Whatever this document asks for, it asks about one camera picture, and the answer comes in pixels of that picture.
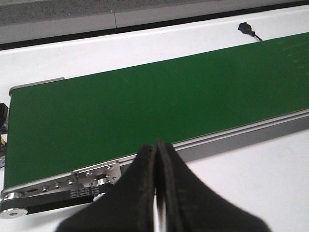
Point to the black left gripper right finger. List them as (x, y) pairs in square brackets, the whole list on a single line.
[(190, 205)]

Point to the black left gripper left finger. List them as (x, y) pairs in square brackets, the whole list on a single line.
[(126, 207)]

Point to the black conveyor drive belt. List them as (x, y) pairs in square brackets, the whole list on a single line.
[(29, 205)]

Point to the green conveyor belt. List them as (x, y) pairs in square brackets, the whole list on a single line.
[(65, 125)]

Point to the black push button base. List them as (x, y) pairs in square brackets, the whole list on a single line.
[(4, 110)]

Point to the small black sensor connector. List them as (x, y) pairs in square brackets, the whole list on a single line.
[(245, 28)]

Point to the grey granite slab left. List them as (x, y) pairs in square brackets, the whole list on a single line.
[(24, 11)]

